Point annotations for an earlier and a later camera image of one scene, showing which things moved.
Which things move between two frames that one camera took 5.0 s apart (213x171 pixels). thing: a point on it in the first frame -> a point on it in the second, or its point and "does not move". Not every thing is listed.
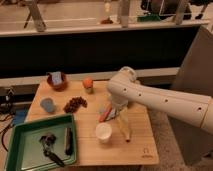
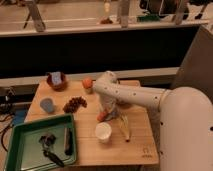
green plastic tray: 42,145 does not move
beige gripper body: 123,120 -> 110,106
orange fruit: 87,83 does not move
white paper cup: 103,132 does not move
